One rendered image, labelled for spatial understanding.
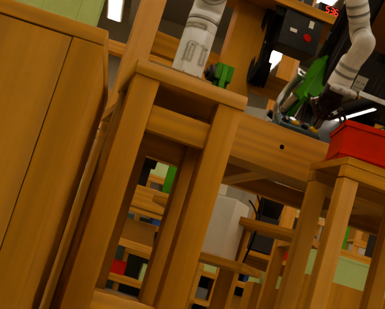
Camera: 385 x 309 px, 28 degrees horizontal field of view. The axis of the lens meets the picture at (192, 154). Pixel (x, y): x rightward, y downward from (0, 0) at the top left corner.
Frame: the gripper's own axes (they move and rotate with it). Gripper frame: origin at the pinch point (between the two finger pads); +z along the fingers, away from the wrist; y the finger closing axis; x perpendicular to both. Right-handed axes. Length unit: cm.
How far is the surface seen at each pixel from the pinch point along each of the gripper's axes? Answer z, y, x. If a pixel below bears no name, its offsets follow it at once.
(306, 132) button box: 3.3, 2.9, 2.5
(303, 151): 8.5, 2.5, 6.6
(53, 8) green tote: -23, 93, 55
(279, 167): 14.7, 8.8, 11.0
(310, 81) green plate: -3.5, -2.3, -30.4
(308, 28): -12, -5, -69
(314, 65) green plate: -6.9, -4.4, -39.9
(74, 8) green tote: -24, 89, 55
